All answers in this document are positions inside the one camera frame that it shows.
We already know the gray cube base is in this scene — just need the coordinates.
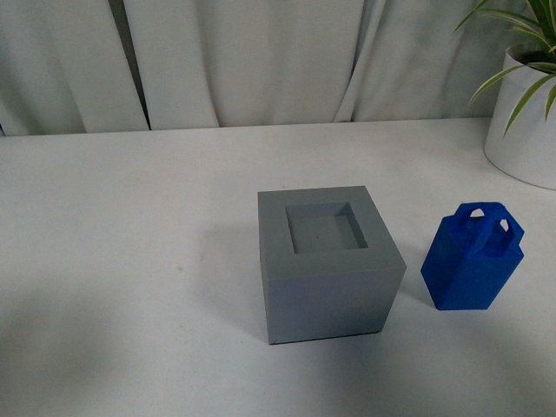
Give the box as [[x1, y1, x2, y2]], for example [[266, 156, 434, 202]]
[[257, 186, 407, 344]]

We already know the green leafy plant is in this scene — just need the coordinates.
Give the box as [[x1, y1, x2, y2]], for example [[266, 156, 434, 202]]
[[455, 1, 555, 133]]

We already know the white plant pot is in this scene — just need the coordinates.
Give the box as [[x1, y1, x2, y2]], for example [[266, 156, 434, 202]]
[[484, 67, 555, 189]]

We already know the blue handled insert part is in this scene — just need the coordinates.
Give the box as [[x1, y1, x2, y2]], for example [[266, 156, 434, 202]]
[[420, 202, 525, 310]]

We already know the white curtain backdrop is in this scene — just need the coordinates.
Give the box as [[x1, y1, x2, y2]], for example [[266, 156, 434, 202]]
[[1, 1, 518, 136]]

